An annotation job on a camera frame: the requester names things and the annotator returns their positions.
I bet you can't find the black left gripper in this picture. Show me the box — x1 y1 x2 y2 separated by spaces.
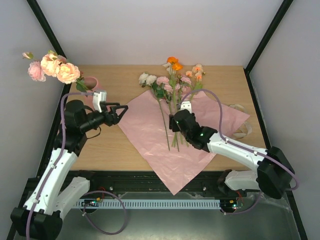
80 102 131 133

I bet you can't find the artificial flower bunch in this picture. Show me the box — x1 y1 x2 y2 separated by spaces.
138 56 207 152

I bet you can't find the pink cylindrical vase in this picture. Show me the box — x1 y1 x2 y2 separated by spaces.
83 76 103 111

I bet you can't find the pink wrapping paper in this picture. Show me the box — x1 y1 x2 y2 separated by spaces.
114 87 246 195

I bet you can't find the cream ribbon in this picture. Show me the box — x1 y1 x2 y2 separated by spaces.
229 104 253 140

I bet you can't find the peach rose stem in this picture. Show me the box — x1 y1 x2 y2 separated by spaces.
40 50 90 92

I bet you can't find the pink rose stem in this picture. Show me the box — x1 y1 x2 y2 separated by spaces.
22 52 47 82

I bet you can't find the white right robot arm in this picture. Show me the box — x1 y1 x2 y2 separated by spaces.
169 109 295 199

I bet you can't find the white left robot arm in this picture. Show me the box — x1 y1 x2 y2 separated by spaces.
10 100 129 240

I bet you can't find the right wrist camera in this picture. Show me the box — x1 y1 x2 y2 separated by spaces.
179 101 192 114

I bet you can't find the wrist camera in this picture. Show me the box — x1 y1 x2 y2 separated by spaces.
179 101 192 114
92 90 107 113

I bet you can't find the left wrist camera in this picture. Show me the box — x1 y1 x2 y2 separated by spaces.
92 90 107 113

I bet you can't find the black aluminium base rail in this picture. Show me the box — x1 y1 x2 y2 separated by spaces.
24 170 288 198

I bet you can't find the white slotted cable duct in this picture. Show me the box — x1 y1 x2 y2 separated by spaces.
72 199 221 210

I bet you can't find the left black frame post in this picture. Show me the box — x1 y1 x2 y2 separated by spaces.
26 0 76 73

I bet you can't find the black frame post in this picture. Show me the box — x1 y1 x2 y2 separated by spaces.
26 0 76 73
245 0 295 73

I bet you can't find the right black frame post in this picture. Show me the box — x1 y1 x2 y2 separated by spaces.
245 0 295 73

